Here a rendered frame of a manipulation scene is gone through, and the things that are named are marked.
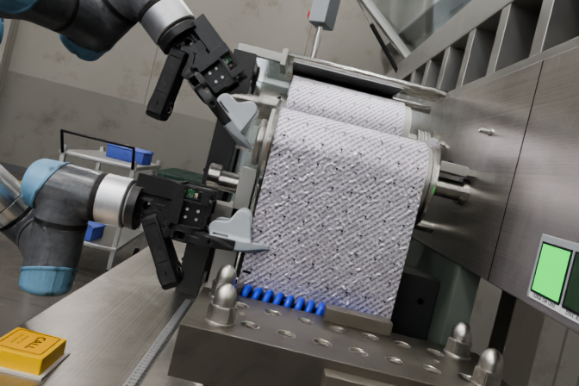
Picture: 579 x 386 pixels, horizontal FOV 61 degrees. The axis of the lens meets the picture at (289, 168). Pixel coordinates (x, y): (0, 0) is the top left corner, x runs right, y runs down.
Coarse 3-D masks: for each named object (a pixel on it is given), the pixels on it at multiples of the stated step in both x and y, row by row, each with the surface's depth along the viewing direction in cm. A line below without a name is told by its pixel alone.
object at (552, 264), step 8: (544, 248) 53; (552, 248) 51; (544, 256) 52; (552, 256) 51; (560, 256) 49; (568, 256) 48; (544, 264) 52; (552, 264) 50; (560, 264) 49; (536, 272) 53; (544, 272) 51; (552, 272) 50; (560, 272) 49; (536, 280) 53; (544, 280) 51; (552, 280) 50; (560, 280) 48; (536, 288) 52; (544, 288) 51; (552, 288) 49; (560, 288) 48; (552, 296) 49
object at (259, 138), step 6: (264, 120) 79; (264, 126) 77; (258, 132) 76; (264, 132) 77; (258, 138) 76; (258, 144) 76; (258, 150) 77; (252, 156) 77; (258, 156) 77; (252, 162) 78
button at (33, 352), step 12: (12, 336) 64; (24, 336) 65; (36, 336) 66; (48, 336) 67; (0, 348) 61; (12, 348) 61; (24, 348) 62; (36, 348) 63; (48, 348) 63; (60, 348) 66; (0, 360) 61; (12, 360) 61; (24, 360) 61; (36, 360) 61; (48, 360) 63; (36, 372) 61
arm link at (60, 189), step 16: (48, 160) 73; (32, 176) 70; (48, 176) 70; (64, 176) 71; (80, 176) 71; (96, 176) 72; (32, 192) 70; (48, 192) 70; (64, 192) 70; (80, 192) 70; (32, 208) 72; (48, 208) 70; (64, 208) 70; (80, 208) 70; (64, 224) 71; (80, 224) 72
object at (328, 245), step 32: (288, 192) 74; (320, 192) 74; (256, 224) 74; (288, 224) 74; (320, 224) 74; (352, 224) 74; (384, 224) 74; (256, 256) 74; (288, 256) 74; (320, 256) 74; (352, 256) 74; (384, 256) 74; (288, 288) 74; (320, 288) 74; (352, 288) 74; (384, 288) 74
